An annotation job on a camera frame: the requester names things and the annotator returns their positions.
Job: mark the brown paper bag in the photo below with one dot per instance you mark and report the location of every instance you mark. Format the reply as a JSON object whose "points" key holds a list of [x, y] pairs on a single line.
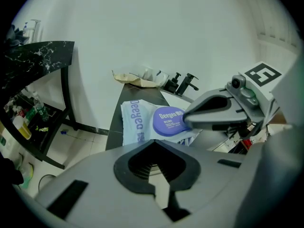
{"points": [[124, 77], [146, 82]]}

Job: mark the white pump bottle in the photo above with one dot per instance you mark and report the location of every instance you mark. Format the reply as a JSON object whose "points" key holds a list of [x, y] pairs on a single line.
{"points": [[26, 30]]}

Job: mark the white blue packet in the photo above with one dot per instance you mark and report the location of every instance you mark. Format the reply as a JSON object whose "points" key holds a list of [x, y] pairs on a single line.
{"points": [[133, 125]]}

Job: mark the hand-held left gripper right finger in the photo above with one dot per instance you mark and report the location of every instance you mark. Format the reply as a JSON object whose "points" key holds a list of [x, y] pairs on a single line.
{"points": [[209, 182]]}

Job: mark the clear bottle with green label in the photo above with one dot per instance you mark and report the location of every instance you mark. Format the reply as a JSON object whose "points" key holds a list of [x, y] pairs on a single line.
{"points": [[40, 108]]}

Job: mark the small blue floor scrap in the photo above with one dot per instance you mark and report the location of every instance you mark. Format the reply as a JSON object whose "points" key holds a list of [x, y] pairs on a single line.
{"points": [[63, 132]]}

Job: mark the green snack wrapper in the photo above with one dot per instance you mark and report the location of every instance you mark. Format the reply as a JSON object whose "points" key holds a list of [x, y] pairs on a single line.
{"points": [[42, 129]]}

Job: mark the white mug with blue rim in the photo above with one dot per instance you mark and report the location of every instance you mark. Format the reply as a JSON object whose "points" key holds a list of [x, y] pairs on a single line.
{"points": [[162, 77]]}

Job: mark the black marble table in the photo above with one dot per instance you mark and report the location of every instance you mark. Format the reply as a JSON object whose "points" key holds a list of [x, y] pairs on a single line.
{"points": [[35, 56]]}

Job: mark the blue round lid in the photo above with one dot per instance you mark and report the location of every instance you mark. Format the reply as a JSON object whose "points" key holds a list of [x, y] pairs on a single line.
{"points": [[166, 122]]}

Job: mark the plain white cup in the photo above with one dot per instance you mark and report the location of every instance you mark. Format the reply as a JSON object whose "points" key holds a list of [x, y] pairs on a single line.
{"points": [[147, 72]]}

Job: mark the black faucet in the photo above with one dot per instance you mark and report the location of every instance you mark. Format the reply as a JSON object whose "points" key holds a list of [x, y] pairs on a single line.
{"points": [[188, 84]]}

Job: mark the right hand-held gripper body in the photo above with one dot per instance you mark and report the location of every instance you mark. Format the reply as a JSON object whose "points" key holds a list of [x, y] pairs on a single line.
{"points": [[259, 84]]}

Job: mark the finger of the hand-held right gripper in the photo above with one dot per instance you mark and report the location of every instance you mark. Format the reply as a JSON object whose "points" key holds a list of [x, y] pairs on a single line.
{"points": [[213, 119], [204, 96]]}

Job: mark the black soap dispenser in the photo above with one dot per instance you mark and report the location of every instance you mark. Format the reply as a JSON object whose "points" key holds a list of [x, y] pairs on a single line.
{"points": [[173, 83]]}

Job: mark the yellow cup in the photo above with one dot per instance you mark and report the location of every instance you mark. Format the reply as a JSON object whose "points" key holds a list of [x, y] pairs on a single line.
{"points": [[23, 129]]}

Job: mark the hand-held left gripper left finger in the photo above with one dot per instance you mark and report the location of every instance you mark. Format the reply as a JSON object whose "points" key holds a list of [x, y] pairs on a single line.
{"points": [[102, 186]]}

